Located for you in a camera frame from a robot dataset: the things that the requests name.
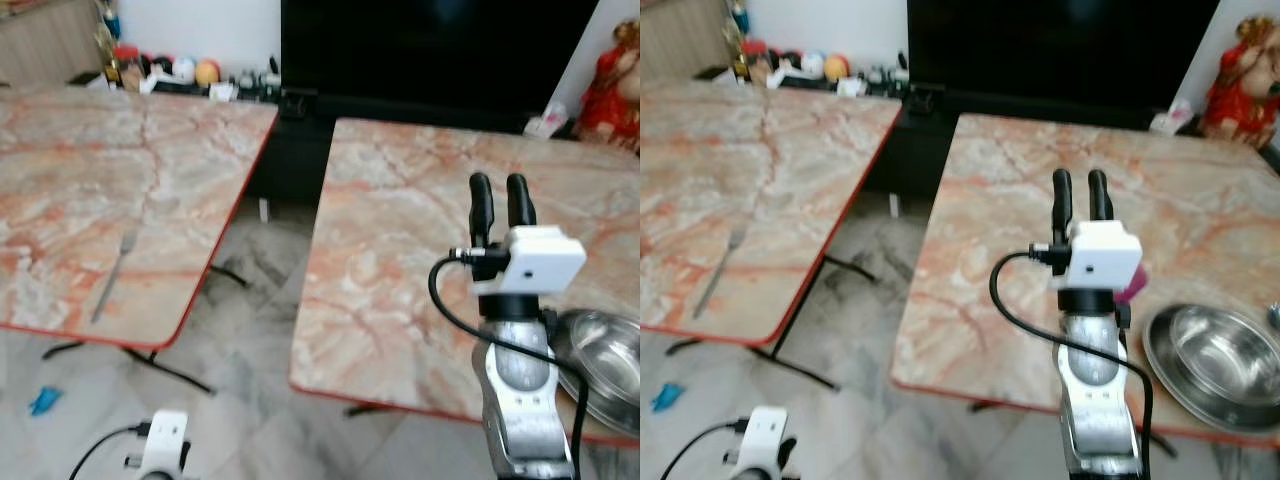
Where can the silver metal spoon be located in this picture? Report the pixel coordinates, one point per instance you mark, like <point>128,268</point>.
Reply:
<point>1275,317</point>

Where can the black television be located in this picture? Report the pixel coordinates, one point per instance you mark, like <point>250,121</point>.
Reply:
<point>430,45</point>
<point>1060,42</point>

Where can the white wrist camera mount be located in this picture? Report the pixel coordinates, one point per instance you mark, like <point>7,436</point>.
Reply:
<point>167,440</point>
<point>767,435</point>
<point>545,258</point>
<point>1105,252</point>

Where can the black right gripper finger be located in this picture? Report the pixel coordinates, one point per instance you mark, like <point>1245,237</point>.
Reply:
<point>1100,195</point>
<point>520,200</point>
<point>1063,205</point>
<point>482,210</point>

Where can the red lid jar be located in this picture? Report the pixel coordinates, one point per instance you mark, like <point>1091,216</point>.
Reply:
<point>126,68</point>
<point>755,62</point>

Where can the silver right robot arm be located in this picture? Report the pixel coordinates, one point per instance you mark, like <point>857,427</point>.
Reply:
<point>520,400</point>
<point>1095,395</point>

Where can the pink plastic item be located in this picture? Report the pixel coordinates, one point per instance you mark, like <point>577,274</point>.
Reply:
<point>1133,285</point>

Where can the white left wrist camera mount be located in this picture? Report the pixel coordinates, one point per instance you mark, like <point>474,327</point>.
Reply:
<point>767,435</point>
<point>167,440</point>

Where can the small white card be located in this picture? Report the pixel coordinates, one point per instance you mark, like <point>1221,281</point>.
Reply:
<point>221,91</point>
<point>851,87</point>

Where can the stainless steel bowl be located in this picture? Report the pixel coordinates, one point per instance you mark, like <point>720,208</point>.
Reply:
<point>610,365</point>
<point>1215,360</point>

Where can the blue trophy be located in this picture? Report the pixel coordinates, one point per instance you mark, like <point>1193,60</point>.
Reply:
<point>738,15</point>
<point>110,18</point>

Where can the light wooden cabinet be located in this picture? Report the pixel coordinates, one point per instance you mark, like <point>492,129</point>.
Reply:
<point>45,40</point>
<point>685,35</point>

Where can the gold trophy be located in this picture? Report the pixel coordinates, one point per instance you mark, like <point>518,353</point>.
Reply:
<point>740,58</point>
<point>106,55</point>

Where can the white and pink box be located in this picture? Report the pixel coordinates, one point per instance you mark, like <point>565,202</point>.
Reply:
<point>1172,117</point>
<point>548,120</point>

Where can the yellow round toy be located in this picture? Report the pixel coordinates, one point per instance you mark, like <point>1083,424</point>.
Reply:
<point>207,73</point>
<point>837,68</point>

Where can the small blue toy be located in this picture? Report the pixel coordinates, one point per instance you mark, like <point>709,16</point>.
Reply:
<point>45,401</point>
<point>668,398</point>

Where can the red dressed figurine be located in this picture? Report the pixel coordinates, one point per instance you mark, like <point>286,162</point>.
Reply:
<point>1240,95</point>
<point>610,95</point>

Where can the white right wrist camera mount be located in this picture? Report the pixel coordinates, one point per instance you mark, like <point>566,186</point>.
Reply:
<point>1105,252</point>
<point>545,258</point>

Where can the silver metal fork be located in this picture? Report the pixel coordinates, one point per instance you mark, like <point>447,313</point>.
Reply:
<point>720,272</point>
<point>115,275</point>

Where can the dark round toy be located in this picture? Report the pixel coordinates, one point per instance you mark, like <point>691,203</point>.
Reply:
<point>153,68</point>
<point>783,62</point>

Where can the white round toy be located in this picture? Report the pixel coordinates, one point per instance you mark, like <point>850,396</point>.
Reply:
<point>814,65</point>
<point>184,70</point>

